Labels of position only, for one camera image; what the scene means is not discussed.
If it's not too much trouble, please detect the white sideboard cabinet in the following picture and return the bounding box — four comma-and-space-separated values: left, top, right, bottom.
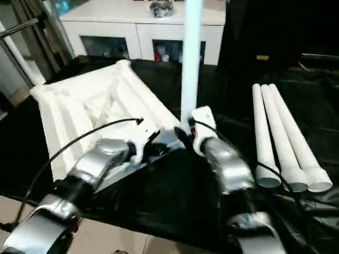
59, 0, 227, 67

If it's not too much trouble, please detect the white plastic table top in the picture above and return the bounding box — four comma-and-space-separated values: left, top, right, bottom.
29, 59, 192, 196

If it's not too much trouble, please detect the white round pipe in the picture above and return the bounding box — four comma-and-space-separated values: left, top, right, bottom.
0, 21, 46, 86

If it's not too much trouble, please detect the black plastic mat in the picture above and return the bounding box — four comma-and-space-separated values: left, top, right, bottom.
0, 54, 339, 254

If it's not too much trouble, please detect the grey metal pole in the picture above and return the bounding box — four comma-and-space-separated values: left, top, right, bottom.
0, 17, 46, 38

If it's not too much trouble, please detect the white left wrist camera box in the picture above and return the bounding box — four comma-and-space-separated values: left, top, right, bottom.
126, 120, 163, 165

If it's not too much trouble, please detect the grey brown curtain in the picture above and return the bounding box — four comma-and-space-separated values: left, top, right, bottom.
12, 0, 75, 78

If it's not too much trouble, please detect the white plastic table leg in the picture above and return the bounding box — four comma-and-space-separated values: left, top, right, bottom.
268, 83, 333, 193
251, 83, 282, 189
180, 0, 205, 133
260, 84, 310, 193

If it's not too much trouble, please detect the clear bag of dark items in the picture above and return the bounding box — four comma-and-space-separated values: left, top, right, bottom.
149, 0, 175, 19

